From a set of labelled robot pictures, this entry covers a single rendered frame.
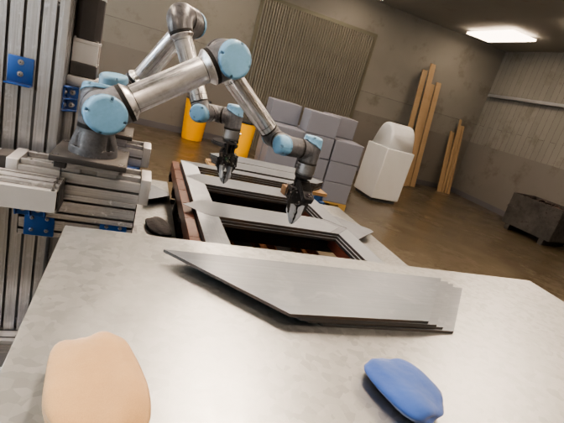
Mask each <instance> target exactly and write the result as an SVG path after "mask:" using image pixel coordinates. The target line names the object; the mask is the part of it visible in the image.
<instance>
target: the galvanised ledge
mask: <svg viewBox="0 0 564 423"><path fill-rule="evenodd" d="M151 185H154V186H157V187H159V188H160V189H162V190H164V191H168V192H169V189H168V183H167V182H165V181H160V180H152V182H151ZM154 216H157V217H161V218H163V219H164V220H165V221H167V222H168V224H169V225H170V227H171V229H172V233H173V235H172V236H168V237H166V236H163V235H159V234H157V233H154V232H151V231H150V230H149V229H148V228H147V226H146V222H145V219H146V218H151V217H154ZM134 225H137V234H143V235H150V236H158V237H165V238H176V236H175V226H174V221H173V215H172V210H171V204H170V198H169V197H165V198H160V199H155V200H151V201H148V205H147V206H144V205H138V204H137V209H136V214H135V219H134Z"/></svg>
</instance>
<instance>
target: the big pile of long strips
mask: <svg viewBox="0 0 564 423"><path fill-rule="evenodd" d="M210 155H211V162H212V163H213V164H216V163H217V157H219V153H215V154H210ZM236 163H237V167H235V170H240V171H244V172H248V173H254V174H258V175H266V176H271V177H275V178H280V179H285V180H293V181H294V180H295V169H296V168H293V167H289V166H284V165H280V164H272V163H268V162H263V161H260V160H256V159H248V158H244V157H239V156H238V162H236ZM309 181H310V183H311V189H312V191H317V190H320V189H321V185H323V181H320V180H316V179H314V178H312V179H311V180H309Z"/></svg>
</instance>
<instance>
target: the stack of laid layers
mask: <svg viewBox="0 0 564 423"><path fill-rule="evenodd" d="M197 167H198V166H197ZM180 169H181V172H182V175H183V178H184V182H185V187H186V190H187V193H188V196H189V199H190V202H192V201H193V199H192V196H191V191H190V188H189V186H188V183H187V179H186V177H185V171H184V169H183V166H182V163H181V161H180ZM198 169H199V171H200V173H201V174H204V175H213V176H218V177H219V174H218V172H217V170H212V169H207V168H202V167H198ZM230 179H232V180H240V181H246V182H250V183H255V184H260V185H269V186H273V187H279V188H281V187H282V184H286V185H288V184H287V183H284V182H278V181H274V180H266V179H261V178H256V177H252V176H247V175H239V174H234V173H232V174H231V178H230ZM205 185H206V188H207V190H208V192H212V193H217V194H223V195H228V196H237V197H243V198H248V199H254V200H259V201H268V202H273V203H279V204H284V205H286V201H287V198H284V197H279V196H271V195H265V194H260V193H255V192H250V191H241V190H236V189H231V188H226V187H220V186H215V185H207V184H205ZM192 211H193V214H194V217H195V220H196V225H197V228H198V232H199V234H200V238H201V241H202V242H205V241H206V240H205V238H204V235H203V232H202V229H201V224H200V221H199V218H198V216H197V213H196V210H195V209H193V208H192ZM305 211H306V212H307V213H308V214H309V215H310V216H311V217H315V218H318V219H320V220H322V221H324V222H328V223H330V224H332V225H334V226H337V227H338V229H336V230H334V231H332V232H320V231H314V230H308V229H302V228H296V227H285V226H279V225H273V224H267V223H261V222H250V221H244V220H238V219H232V218H227V217H220V220H221V222H222V225H223V226H224V227H233V228H240V229H246V230H253V231H259V232H271V233H277V234H283V235H290V236H296V237H303V238H314V239H320V240H327V241H333V242H336V243H337V245H338V246H339V247H340V248H341V249H342V250H343V251H344V252H345V253H346V254H347V255H348V256H349V257H350V258H351V259H357V260H365V259H364V258H363V257H362V256H361V255H360V254H359V253H357V252H356V251H355V250H354V249H353V248H352V247H351V246H350V245H349V244H348V243H347V242H346V241H345V240H344V239H343V238H342V237H341V236H340V235H339V233H341V232H343V231H344V230H346V228H345V227H341V226H339V225H337V224H335V223H332V222H329V221H327V220H325V219H323V218H322V217H321V216H320V215H318V214H317V213H316V212H315V211H314V210H313V209H312V208H311V207H310V206H309V205H308V207H307V209H306V210H305ZM365 261H366V260H365Z"/></svg>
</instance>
